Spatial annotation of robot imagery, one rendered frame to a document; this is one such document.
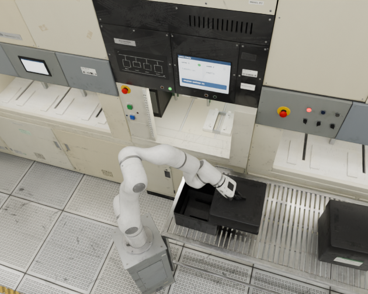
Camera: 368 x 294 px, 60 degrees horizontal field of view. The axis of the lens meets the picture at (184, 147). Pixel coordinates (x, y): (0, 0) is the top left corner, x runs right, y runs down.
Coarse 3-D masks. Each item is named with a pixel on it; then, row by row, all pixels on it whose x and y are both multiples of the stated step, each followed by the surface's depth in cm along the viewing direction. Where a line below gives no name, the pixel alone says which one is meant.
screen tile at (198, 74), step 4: (180, 60) 168; (184, 60) 167; (180, 64) 170; (184, 64) 169; (188, 64) 168; (192, 64) 168; (196, 64) 167; (196, 68) 169; (200, 68) 168; (184, 72) 174; (188, 72) 173; (192, 72) 172; (196, 72) 171; (200, 72) 170; (188, 76) 175; (192, 76) 174; (196, 76) 173; (200, 76) 172
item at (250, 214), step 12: (240, 180) 190; (252, 180) 189; (216, 192) 185; (240, 192) 185; (252, 192) 184; (264, 192) 184; (216, 204) 181; (228, 204) 180; (240, 204) 180; (252, 204) 180; (216, 216) 177; (228, 216) 176; (240, 216) 176; (252, 216) 175; (240, 228) 180; (252, 228) 175
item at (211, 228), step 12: (180, 192) 201; (192, 192) 219; (204, 192) 218; (180, 204) 208; (192, 204) 213; (204, 204) 213; (180, 216) 194; (192, 216) 206; (204, 216) 208; (192, 228) 202; (204, 228) 196; (216, 228) 191
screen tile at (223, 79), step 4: (208, 64) 164; (208, 68) 166; (212, 68) 166; (216, 68) 165; (220, 68) 164; (220, 72) 166; (224, 72) 165; (208, 76) 171; (212, 76) 170; (216, 76) 169; (220, 76) 168; (224, 76) 167; (212, 80) 172; (216, 80) 171; (220, 80) 170; (224, 80) 169
